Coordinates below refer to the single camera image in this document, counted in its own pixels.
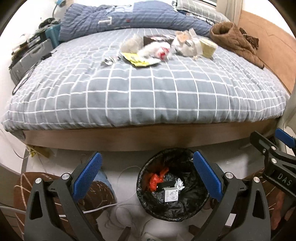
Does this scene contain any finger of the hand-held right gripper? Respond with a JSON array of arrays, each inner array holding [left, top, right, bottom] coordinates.
[[275, 128, 296, 151], [250, 131, 277, 155]]

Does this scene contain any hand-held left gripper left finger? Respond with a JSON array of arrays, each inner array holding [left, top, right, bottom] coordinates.
[[24, 152, 102, 241]]

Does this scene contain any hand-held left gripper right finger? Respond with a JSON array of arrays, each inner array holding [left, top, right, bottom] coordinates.
[[193, 150, 271, 241]]

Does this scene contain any small white box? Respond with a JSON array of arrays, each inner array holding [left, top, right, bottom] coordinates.
[[164, 186, 179, 204]]

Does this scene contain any black paper tag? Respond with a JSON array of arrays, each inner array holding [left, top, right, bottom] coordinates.
[[157, 181, 176, 192]]

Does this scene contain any bin with black liner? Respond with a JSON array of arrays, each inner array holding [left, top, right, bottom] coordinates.
[[136, 147, 210, 220]]

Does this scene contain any yellow lidded paper cup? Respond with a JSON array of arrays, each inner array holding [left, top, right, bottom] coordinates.
[[199, 38, 218, 58]]

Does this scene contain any silver foil wrapper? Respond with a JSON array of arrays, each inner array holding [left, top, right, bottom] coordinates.
[[103, 56, 123, 66]]

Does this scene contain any white plastic bag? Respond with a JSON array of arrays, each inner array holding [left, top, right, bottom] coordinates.
[[172, 29, 201, 57]]

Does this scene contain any yellow snack packet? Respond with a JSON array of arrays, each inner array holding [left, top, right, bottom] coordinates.
[[120, 52, 161, 67]]

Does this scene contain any clear plastic bag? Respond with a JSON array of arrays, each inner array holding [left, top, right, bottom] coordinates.
[[137, 42, 171, 58]]

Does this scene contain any brown plush slipper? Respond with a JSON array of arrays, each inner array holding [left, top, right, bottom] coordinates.
[[240, 168, 296, 223], [14, 171, 116, 232]]

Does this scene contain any wooden headboard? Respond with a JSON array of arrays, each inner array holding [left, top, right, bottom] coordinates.
[[237, 9, 296, 93]]

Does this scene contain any brown quilted jacket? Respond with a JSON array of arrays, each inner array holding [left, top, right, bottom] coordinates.
[[210, 22, 265, 69]]

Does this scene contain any grey hard suitcase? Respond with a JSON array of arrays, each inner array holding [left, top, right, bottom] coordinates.
[[9, 39, 54, 84]]

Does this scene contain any beige striped curtain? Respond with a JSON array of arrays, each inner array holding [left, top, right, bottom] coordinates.
[[216, 0, 243, 24]]

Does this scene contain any clear plastic tray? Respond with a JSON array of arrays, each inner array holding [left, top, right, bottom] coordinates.
[[120, 34, 145, 52]]

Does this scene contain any teal suitcase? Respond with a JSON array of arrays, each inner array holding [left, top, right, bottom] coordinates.
[[45, 23, 62, 48]]

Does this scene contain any grey checked pillow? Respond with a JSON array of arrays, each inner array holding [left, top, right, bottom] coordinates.
[[176, 0, 228, 22]]

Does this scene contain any brown printed box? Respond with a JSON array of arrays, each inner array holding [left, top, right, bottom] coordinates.
[[143, 34, 177, 47]]

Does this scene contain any black cloth bundle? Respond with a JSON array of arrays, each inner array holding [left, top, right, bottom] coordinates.
[[38, 17, 60, 28]]

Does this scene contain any blue striped duvet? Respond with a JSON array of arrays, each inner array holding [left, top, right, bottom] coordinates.
[[59, 1, 216, 42]]

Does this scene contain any blue desk lamp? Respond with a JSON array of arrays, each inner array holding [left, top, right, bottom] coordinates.
[[52, 0, 66, 18]]

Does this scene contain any white cable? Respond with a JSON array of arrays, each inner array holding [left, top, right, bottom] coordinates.
[[0, 203, 116, 215]]

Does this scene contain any wooden bed frame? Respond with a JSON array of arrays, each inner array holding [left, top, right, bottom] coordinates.
[[22, 120, 281, 152]]

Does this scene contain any black charger cable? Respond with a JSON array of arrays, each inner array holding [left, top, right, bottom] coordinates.
[[13, 50, 57, 95]]

